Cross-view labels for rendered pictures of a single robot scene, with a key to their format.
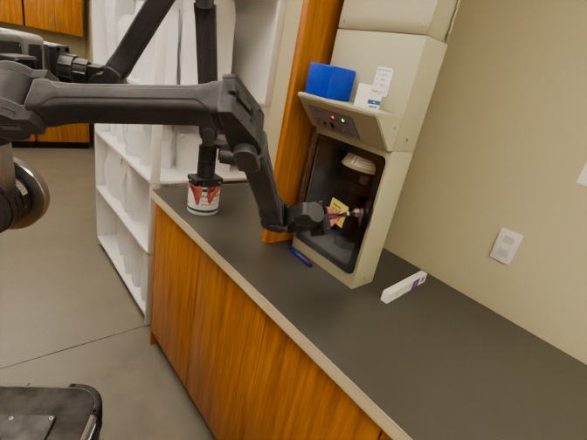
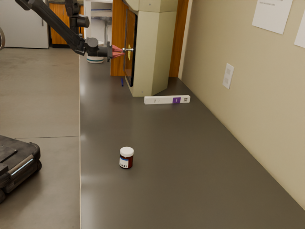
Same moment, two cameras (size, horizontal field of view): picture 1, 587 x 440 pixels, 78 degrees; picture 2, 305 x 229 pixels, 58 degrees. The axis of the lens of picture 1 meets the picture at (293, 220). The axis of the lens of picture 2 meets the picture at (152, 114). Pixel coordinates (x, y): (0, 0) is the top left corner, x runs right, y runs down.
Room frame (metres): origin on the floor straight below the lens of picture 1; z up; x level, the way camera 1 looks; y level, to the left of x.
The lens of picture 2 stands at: (-0.21, -1.05, 1.55)
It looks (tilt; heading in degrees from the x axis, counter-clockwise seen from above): 26 degrees down; 28
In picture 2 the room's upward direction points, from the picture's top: 6 degrees clockwise
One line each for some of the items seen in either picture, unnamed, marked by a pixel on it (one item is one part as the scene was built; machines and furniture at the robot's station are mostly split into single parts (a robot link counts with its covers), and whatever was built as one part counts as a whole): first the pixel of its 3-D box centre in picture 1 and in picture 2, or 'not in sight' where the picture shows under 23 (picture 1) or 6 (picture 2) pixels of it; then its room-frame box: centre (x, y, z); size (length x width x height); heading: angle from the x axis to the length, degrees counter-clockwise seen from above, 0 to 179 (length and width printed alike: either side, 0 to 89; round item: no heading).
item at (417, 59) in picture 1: (369, 162); (153, 24); (1.24, -0.21, 1.33); 0.32 x 0.25 x 0.77; 44
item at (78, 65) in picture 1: (73, 71); not in sight; (1.04, 0.69, 1.45); 0.09 x 0.08 x 0.12; 13
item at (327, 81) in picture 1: (329, 82); not in sight; (1.18, -0.02, 1.56); 0.10 x 0.10 x 0.09; 44
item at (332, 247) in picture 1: (333, 202); (129, 47); (1.15, -0.12, 1.19); 0.30 x 0.01 x 0.40; 44
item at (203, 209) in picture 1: (203, 194); (95, 51); (1.44, 0.40, 1.02); 0.13 x 0.13 x 0.15
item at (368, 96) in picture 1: (369, 96); not in sight; (1.06, -0.13, 1.54); 0.05 x 0.05 x 0.06; 37
